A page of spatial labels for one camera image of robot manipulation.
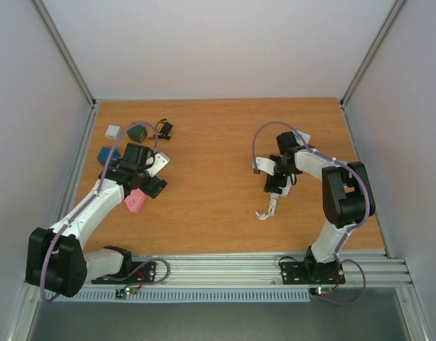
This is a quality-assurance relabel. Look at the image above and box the black charger with cable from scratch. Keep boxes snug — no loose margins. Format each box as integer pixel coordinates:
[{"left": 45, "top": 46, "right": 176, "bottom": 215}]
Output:
[{"left": 150, "top": 118, "right": 173, "bottom": 141}]

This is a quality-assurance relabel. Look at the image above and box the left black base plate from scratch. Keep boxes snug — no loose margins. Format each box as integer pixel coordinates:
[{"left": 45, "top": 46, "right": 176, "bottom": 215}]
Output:
[{"left": 91, "top": 261, "right": 157, "bottom": 285}]

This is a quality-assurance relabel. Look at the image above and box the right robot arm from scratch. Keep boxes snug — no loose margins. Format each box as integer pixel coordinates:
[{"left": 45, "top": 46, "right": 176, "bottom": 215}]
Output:
[{"left": 254, "top": 131, "right": 376, "bottom": 286}]

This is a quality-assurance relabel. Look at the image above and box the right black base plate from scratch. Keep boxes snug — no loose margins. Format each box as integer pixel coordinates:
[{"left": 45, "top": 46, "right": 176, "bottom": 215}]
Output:
[{"left": 278, "top": 256, "right": 346, "bottom": 286}]

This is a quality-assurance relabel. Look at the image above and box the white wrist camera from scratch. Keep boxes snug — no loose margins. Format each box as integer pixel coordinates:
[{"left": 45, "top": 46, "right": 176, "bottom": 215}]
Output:
[
  {"left": 253, "top": 157, "right": 276, "bottom": 175},
  {"left": 145, "top": 153, "right": 170, "bottom": 177}
]

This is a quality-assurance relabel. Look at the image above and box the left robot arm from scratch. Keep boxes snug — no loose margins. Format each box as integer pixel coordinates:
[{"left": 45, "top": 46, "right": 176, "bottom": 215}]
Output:
[{"left": 25, "top": 144, "right": 170, "bottom": 302}]

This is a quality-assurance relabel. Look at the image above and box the blue cube adapter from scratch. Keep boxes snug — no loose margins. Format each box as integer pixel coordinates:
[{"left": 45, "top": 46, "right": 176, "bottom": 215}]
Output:
[{"left": 97, "top": 146, "right": 121, "bottom": 167}]

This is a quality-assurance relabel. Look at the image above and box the left small circuit board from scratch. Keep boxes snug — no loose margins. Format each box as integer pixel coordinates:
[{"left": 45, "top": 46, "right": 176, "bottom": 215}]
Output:
[{"left": 115, "top": 287, "right": 138, "bottom": 299}]

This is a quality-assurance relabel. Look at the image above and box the dark green patterned plug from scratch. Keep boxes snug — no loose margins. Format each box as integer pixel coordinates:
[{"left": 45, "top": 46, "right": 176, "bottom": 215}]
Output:
[{"left": 126, "top": 123, "right": 147, "bottom": 143}]

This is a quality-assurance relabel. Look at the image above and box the pink triangular socket adapter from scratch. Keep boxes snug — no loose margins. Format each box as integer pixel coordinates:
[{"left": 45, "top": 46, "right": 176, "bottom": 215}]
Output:
[{"left": 124, "top": 188, "right": 147, "bottom": 214}]

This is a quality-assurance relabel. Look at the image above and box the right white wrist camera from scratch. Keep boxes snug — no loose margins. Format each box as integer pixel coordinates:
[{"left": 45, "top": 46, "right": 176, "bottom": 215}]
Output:
[{"left": 253, "top": 157, "right": 276, "bottom": 175}]

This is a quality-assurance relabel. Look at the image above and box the aluminium front rail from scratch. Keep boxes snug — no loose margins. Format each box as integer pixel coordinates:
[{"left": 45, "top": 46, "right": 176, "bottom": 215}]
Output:
[{"left": 132, "top": 251, "right": 413, "bottom": 288}]

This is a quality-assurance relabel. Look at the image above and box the white coiled power cord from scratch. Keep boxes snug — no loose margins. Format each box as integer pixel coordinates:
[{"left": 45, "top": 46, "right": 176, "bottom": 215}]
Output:
[{"left": 254, "top": 193, "right": 280, "bottom": 222}]

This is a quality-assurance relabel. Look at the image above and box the aluminium frame post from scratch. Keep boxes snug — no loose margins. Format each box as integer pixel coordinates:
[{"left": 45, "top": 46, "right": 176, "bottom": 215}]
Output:
[
  {"left": 339, "top": 0, "right": 410, "bottom": 109},
  {"left": 28, "top": 0, "right": 100, "bottom": 120}
]

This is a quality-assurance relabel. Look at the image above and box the right small circuit board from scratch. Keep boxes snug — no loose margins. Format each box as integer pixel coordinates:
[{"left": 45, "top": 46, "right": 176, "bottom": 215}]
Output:
[{"left": 310, "top": 286, "right": 337, "bottom": 297}]

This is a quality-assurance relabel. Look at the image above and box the small circuit board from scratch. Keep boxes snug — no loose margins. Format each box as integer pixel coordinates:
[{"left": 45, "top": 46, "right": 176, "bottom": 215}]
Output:
[
  {"left": 310, "top": 286, "right": 337, "bottom": 297},
  {"left": 115, "top": 287, "right": 138, "bottom": 299}
]

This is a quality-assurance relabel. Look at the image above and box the white cube plug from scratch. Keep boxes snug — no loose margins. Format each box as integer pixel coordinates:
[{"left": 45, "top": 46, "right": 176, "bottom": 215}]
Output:
[{"left": 104, "top": 125, "right": 121, "bottom": 140}]

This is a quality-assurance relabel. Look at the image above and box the right aluminium frame post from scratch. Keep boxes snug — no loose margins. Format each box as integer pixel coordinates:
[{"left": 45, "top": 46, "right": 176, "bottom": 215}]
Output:
[{"left": 339, "top": 0, "right": 410, "bottom": 109}]

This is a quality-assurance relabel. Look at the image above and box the blue slotted cable duct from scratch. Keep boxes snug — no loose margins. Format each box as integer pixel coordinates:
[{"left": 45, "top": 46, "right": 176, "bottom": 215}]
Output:
[{"left": 75, "top": 289, "right": 312, "bottom": 303}]

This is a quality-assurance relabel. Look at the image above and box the white power strip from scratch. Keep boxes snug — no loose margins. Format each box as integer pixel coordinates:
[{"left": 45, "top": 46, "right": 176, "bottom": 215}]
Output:
[{"left": 274, "top": 131, "right": 310, "bottom": 197}]

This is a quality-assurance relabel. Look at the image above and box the left aluminium frame post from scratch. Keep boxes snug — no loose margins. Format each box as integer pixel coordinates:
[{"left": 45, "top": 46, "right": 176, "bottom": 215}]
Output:
[{"left": 28, "top": 0, "right": 100, "bottom": 120}]

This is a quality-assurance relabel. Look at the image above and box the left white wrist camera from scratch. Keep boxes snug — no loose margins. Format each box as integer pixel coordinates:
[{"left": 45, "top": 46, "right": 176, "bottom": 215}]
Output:
[{"left": 145, "top": 153, "right": 170, "bottom": 177}]

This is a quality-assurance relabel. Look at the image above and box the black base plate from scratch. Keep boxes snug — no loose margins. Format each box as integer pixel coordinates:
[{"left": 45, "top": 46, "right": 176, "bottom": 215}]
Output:
[
  {"left": 91, "top": 261, "right": 157, "bottom": 285},
  {"left": 278, "top": 256, "right": 346, "bottom": 286}
]

